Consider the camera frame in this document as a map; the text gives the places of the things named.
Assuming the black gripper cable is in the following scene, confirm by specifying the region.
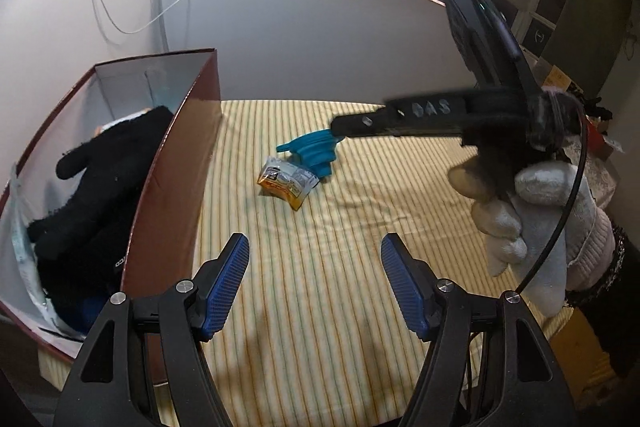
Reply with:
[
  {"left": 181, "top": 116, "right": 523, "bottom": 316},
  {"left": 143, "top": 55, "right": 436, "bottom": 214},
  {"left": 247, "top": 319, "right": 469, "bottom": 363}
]
[{"left": 517, "top": 102, "right": 587, "bottom": 295}]

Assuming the maroon cardboard box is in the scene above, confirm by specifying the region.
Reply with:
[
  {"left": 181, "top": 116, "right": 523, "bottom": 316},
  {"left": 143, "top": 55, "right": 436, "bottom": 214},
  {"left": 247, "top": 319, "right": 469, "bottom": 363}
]
[{"left": 0, "top": 48, "right": 222, "bottom": 383}]

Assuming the black cloth item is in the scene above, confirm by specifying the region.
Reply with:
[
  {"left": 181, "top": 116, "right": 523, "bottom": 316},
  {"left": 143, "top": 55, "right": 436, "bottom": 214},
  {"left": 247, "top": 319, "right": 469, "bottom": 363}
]
[{"left": 27, "top": 167, "right": 151, "bottom": 333}]

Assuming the small orange snack packet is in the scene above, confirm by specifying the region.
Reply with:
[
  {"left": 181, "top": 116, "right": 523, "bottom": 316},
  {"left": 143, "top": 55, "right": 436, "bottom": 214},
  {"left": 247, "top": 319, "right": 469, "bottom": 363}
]
[{"left": 256, "top": 156, "right": 320, "bottom": 212}]

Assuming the person's right hand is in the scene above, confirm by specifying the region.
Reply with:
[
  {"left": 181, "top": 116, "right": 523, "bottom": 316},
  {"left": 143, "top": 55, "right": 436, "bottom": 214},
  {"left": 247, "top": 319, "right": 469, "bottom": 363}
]
[{"left": 447, "top": 152, "right": 608, "bottom": 315}]

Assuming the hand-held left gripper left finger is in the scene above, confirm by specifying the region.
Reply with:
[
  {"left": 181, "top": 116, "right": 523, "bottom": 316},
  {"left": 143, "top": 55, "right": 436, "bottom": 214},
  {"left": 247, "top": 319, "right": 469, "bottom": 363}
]
[{"left": 52, "top": 232, "right": 251, "bottom": 427}]

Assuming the red packet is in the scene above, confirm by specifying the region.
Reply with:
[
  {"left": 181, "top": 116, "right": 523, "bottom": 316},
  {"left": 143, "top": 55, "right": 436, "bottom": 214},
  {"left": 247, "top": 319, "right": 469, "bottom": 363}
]
[{"left": 585, "top": 117, "right": 626, "bottom": 158}]

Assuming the small cardboard box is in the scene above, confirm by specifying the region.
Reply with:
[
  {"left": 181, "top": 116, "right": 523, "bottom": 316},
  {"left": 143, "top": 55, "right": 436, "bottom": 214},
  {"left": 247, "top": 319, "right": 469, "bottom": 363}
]
[{"left": 545, "top": 67, "right": 576, "bottom": 90}]

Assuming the striped yellow bed sheet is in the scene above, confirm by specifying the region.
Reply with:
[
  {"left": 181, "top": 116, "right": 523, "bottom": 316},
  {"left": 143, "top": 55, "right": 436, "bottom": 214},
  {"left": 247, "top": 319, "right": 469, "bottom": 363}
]
[{"left": 37, "top": 99, "right": 601, "bottom": 427}]

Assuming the teal folding funnel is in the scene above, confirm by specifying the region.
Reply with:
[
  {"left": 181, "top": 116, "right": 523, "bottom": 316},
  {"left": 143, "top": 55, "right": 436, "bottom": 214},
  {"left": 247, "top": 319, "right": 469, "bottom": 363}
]
[{"left": 276, "top": 130, "right": 346, "bottom": 182}]

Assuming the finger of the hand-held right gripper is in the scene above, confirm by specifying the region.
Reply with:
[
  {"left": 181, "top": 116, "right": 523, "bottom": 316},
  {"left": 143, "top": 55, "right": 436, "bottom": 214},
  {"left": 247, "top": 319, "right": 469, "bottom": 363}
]
[{"left": 329, "top": 104, "right": 396, "bottom": 138}]

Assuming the black knit glove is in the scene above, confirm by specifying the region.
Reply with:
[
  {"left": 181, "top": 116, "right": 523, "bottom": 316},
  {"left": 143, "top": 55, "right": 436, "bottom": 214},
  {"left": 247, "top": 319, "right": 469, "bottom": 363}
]
[{"left": 56, "top": 106, "right": 176, "bottom": 180}]

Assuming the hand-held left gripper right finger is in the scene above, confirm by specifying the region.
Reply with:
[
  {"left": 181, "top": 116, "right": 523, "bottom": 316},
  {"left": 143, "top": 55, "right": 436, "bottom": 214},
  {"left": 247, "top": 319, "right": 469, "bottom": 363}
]
[{"left": 380, "top": 232, "right": 576, "bottom": 427}]

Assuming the person's right forearm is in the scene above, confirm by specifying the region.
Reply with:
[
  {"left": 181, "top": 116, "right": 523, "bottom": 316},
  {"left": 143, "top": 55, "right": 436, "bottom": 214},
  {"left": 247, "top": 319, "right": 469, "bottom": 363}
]
[{"left": 565, "top": 207, "right": 640, "bottom": 378}]

